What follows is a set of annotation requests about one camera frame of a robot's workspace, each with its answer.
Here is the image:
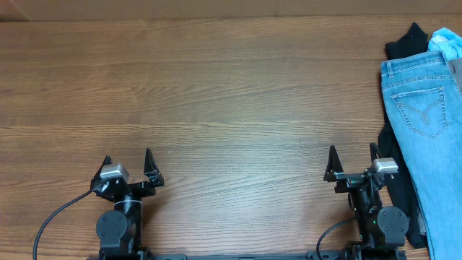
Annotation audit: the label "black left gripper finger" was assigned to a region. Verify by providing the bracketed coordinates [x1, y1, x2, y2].
[144, 148, 164, 187]
[94, 155, 112, 179]

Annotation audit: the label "light blue denim jeans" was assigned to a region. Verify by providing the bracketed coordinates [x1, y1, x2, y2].
[381, 51, 461, 259]

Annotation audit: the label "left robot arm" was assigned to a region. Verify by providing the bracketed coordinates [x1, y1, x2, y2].
[90, 149, 164, 260]

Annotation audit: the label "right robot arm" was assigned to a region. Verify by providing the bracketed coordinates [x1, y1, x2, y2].
[315, 142, 409, 260]

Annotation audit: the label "black garment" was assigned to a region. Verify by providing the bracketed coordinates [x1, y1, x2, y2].
[378, 22, 428, 249]

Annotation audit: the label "grey shorts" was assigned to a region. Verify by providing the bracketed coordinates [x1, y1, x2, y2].
[448, 58, 462, 91]

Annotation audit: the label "light blue crumpled cloth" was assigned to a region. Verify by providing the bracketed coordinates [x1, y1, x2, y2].
[428, 27, 462, 61]

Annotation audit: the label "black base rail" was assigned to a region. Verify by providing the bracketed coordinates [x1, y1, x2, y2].
[86, 249, 409, 260]

